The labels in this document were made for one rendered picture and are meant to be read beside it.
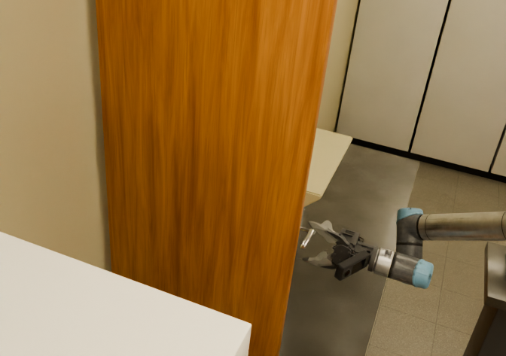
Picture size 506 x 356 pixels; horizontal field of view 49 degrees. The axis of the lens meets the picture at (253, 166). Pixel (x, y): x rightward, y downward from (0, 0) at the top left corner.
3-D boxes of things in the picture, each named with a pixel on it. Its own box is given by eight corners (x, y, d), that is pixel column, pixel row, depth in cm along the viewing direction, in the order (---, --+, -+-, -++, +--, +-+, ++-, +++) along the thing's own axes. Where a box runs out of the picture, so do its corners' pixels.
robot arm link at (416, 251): (422, 247, 169) (424, 244, 158) (422, 285, 167) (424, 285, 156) (394, 246, 171) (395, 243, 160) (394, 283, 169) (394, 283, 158)
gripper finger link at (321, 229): (312, 213, 161) (336, 235, 161) (306, 224, 156) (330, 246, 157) (320, 208, 159) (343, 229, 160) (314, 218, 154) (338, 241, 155)
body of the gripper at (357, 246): (336, 246, 166) (376, 259, 162) (328, 263, 159) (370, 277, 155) (340, 226, 162) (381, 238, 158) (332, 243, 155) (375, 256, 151)
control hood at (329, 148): (268, 217, 133) (272, 182, 128) (307, 156, 159) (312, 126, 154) (314, 231, 130) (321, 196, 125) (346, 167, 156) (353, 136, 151)
